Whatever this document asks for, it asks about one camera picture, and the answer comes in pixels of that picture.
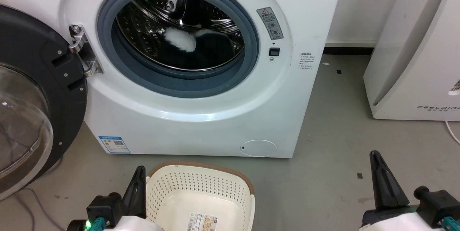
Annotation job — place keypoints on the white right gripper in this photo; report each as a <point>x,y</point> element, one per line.
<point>395,222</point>

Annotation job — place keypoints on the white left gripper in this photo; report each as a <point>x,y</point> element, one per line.
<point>133,225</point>

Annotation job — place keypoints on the cream perforated laundry basket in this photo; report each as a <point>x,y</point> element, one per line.
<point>201,184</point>

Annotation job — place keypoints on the paper label inside basket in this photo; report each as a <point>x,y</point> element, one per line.
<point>203,222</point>

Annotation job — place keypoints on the white front-load washing machine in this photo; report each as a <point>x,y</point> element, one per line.
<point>201,123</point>

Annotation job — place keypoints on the dark grey washing machine door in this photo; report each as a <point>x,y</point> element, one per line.
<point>66,91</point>

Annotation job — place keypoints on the blue energy label sticker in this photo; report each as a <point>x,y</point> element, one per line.
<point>114,145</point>

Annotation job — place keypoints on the grey rubber door gasket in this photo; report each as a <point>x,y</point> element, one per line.
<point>143,77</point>

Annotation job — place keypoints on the white air purifier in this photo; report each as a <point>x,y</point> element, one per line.
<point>417,62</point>

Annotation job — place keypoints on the round white filter cover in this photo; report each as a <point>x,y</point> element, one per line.
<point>258,148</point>

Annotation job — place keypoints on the clear door glass bowl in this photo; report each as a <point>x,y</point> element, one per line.
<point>21,123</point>

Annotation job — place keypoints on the black baseboard strip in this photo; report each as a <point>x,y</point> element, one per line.
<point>348,51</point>

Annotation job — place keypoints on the small printed text label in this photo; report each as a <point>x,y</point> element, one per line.
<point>306,61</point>

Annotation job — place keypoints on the chrome door hinge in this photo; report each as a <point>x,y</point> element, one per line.
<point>83,49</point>

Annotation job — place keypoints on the dark garment with white fleece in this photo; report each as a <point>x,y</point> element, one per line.
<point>179,40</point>

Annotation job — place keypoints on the black door latch socket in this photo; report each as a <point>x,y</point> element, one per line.
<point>274,51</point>

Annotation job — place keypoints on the stainless steel washer drum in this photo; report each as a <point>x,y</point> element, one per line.
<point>143,19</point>

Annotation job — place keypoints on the grey warning sticker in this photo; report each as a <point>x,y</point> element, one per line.
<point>270,23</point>

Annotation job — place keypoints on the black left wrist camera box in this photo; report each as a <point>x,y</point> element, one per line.
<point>105,207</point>

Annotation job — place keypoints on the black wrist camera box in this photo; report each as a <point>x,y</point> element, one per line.
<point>105,207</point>
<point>440,202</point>

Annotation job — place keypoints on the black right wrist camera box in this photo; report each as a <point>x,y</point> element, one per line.
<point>440,202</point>

